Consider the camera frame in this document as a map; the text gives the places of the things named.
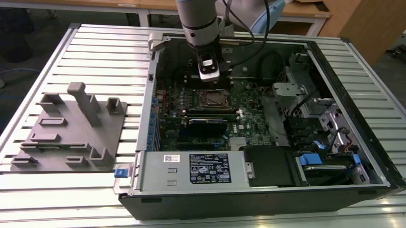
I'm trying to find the orange yellow wires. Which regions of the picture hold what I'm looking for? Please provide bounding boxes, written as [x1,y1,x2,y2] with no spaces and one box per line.
[339,141,358,154]

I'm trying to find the silver chipset heatsink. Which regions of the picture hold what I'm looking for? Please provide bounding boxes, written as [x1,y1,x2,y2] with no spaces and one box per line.
[228,137,248,151]

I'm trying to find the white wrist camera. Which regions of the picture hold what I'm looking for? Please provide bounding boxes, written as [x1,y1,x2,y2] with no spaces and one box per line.
[196,53,222,83]

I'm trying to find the black open PC case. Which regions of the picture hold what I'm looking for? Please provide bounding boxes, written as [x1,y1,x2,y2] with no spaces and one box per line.
[112,32,406,221]

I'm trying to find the metal CPU socket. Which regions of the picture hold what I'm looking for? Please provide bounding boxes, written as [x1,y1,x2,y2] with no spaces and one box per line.
[196,88,235,112]

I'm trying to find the silver metal drive cage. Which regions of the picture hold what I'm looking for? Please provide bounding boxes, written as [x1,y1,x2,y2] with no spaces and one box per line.
[262,52,322,147]

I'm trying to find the black plastic shroud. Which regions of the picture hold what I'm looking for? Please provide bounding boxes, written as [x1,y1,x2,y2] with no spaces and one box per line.
[242,145,311,188]

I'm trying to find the green motherboard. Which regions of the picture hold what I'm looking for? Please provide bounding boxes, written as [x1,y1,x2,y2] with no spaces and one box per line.
[153,78,278,152]

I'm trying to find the black camera cable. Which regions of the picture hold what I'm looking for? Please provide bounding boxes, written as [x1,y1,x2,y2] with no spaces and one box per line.
[227,0,270,68]

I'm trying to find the grey plastic case latch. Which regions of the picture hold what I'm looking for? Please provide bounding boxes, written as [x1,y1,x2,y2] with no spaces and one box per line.
[147,32,165,52]

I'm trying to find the silver CPU chip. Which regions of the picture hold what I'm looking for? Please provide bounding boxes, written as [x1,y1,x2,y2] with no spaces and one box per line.
[206,92,227,104]

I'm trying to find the metal CPU socket cover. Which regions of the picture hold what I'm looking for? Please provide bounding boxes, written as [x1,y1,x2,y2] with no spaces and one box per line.
[200,89,231,109]

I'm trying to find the black graphics card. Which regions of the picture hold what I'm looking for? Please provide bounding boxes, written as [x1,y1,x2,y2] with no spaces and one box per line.
[188,118,230,143]

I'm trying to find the grey power supply unit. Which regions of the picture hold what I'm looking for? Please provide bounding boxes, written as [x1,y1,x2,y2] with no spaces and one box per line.
[139,151,247,192]

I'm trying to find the blue power supply latch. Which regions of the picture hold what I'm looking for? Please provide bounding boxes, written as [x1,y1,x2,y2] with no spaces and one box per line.
[113,167,129,179]

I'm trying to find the hard disk blue carrier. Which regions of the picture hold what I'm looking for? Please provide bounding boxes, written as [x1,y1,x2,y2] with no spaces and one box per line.
[296,153,350,187]

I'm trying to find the wooden desk white frame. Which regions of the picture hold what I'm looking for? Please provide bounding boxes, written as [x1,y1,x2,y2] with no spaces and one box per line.
[139,0,332,37]
[0,0,149,27]

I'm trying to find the brown wooden cabinet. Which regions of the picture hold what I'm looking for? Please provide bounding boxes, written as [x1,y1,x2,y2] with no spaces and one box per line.
[316,0,406,70]

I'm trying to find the grey plastic parts rack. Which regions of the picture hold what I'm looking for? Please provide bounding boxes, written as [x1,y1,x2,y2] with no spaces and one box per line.
[9,82,129,172]

